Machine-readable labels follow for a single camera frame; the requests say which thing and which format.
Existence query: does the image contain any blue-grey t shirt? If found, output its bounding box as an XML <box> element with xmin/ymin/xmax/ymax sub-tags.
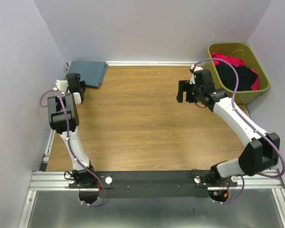
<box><xmin>66</xmin><ymin>61</ymin><xmax>108</xmax><ymax>88</ymax></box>

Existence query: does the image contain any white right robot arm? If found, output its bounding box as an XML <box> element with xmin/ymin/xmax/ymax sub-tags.
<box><xmin>176</xmin><ymin>69</ymin><xmax>280</xmax><ymax>183</ymax></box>

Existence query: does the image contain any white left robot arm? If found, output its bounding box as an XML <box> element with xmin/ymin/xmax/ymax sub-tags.
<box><xmin>46</xmin><ymin>73</ymin><xmax>96</xmax><ymax>188</ymax></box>

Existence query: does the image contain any red t shirt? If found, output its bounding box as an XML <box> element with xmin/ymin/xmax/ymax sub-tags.
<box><xmin>211</xmin><ymin>52</ymin><xmax>259</xmax><ymax>81</ymax></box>

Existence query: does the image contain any black t shirt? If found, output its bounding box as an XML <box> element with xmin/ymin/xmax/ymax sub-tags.
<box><xmin>216</xmin><ymin>63</ymin><xmax>259</xmax><ymax>91</ymax></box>

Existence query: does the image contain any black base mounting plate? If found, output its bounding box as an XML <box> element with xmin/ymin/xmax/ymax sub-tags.
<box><xmin>64</xmin><ymin>169</ymin><xmax>238</xmax><ymax>205</ymax></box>

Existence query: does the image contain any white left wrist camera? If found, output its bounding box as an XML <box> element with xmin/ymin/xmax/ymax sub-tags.
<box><xmin>53</xmin><ymin>80</ymin><xmax>68</xmax><ymax>93</ymax></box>

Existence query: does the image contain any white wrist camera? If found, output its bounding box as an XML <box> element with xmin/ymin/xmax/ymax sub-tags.
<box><xmin>53</xmin><ymin>80</ymin><xmax>68</xmax><ymax>93</ymax></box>
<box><xmin>190</xmin><ymin>64</ymin><xmax>203</xmax><ymax>84</ymax></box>

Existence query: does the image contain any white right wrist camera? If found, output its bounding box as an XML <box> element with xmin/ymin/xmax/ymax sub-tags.
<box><xmin>190</xmin><ymin>64</ymin><xmax>203</xmax><ymax>84</ymax></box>

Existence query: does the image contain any aluminium frame rail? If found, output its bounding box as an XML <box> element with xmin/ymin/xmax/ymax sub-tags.
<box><xmin>28</xmin><ymin>171</ymin><xmax>285</xmax><ymax>191</ymax></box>

